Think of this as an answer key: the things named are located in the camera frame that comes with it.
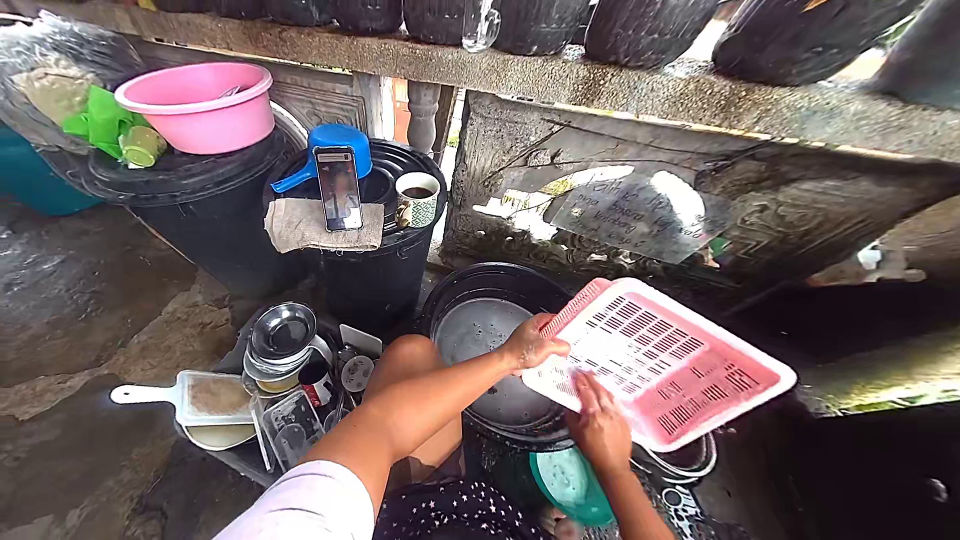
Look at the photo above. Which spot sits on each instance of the person's right forearm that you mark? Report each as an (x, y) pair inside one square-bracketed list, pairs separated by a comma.
[(636, 506)]

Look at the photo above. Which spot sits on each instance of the person's body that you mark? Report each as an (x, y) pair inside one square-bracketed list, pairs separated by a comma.
[(457, 517)]

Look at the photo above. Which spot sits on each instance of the person's left hand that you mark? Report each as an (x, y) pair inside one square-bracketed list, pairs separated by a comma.
[(529, 346)]

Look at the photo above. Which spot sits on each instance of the cream round plate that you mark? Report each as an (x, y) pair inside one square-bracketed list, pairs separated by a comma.
[(219, 436)]

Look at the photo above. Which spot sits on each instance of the person's left thumb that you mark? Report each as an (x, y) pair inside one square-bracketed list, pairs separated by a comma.
[(558, 348)]

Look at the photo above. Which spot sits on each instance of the person's right fingers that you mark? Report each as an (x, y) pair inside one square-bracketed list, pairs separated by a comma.
[(591, 390)]

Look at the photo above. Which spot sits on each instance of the stack of white plates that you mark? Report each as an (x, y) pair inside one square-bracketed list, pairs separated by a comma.
[(277, 369)]

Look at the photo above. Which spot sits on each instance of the person's left forearm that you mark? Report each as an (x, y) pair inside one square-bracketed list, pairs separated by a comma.
[(420, 401)]

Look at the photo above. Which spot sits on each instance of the grey low table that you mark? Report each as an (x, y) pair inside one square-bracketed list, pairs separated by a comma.
[(251, 465)]

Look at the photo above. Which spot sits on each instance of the clear plastic bag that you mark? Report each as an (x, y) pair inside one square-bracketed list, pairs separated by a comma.
[(45, 67)]

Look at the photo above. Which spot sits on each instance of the clear glass mug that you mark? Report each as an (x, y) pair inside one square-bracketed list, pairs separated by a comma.
[(481, 28)]

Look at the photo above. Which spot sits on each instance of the person's left fingers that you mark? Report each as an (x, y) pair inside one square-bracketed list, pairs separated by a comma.
[(538, 322)]

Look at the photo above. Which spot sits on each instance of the smartphone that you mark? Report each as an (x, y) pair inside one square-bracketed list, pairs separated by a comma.
[(340, 187)]

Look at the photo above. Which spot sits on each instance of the translucent rectangular food container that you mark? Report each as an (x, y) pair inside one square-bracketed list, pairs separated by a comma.
[(217, 396)]

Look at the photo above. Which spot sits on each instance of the large black round basin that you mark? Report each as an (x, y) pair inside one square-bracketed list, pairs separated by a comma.
[(495, 283)]

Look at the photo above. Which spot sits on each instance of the grey turned baluster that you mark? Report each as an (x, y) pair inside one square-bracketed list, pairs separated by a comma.
[(423, 116)]

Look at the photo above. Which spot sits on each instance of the pink rectangular plastic basket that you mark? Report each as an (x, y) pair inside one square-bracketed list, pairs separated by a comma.
[(675, 352)]

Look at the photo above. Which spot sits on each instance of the clear rectangular plastic container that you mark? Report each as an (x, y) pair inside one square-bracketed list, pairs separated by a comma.
[(292, 431)]

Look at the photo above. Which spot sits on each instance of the green patterned white mug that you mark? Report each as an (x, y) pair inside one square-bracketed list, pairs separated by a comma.
[(418, 210)]

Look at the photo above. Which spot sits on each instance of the teal plastic tub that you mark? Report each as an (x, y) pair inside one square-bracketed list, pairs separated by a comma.
[(37, 180)]

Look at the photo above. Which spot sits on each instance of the white cutting board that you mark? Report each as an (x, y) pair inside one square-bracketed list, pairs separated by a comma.
[(146, 394)]

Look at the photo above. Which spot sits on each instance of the blue plastic dipper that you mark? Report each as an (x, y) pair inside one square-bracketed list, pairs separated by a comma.
[(341, 142)]

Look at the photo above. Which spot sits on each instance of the bright green plastic bag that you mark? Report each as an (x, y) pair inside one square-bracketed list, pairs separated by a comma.
[(105, 124)]

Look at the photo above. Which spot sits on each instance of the beige folded cloth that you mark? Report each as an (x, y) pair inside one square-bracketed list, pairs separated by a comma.
[(300, 225)]

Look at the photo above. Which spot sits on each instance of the row of black pots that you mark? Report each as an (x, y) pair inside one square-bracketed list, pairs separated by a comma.
[(645, 30)]

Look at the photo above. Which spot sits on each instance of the large black lidded bin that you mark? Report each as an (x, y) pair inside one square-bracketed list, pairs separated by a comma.
[(202, 225)]

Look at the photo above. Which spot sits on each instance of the carved grey panel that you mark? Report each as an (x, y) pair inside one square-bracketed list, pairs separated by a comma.
[(502, 157)]

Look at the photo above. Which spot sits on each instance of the dark red white-printed cup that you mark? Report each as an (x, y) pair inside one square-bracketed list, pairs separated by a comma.
[(315, 384)]

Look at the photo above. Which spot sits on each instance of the black round bowl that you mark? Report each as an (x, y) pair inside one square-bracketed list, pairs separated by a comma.
[(283, 330)]

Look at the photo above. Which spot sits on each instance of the person's legs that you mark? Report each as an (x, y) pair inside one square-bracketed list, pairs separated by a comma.
[(409, 360)]

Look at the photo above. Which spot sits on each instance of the teal green plastic basin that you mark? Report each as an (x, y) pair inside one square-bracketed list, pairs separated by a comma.
[(574, 487)]

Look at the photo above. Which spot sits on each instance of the person's right hand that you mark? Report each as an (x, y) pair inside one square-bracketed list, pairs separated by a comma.
[(604, 435)]

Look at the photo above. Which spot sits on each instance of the clear handwritten sign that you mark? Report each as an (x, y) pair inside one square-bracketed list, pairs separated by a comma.
[(630, 214)]

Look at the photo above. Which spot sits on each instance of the smaller black lidded bin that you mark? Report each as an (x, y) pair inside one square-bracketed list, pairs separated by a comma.
[(382, 270)]

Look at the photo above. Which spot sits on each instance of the light green cup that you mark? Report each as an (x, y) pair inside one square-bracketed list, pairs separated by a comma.
[(142, 146)]

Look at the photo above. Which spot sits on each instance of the concrete ledge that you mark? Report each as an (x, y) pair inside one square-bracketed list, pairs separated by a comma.
[(375, 56)]

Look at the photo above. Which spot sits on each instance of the pink round plastic basin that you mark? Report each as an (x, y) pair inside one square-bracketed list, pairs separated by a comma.
[(210, 124)]

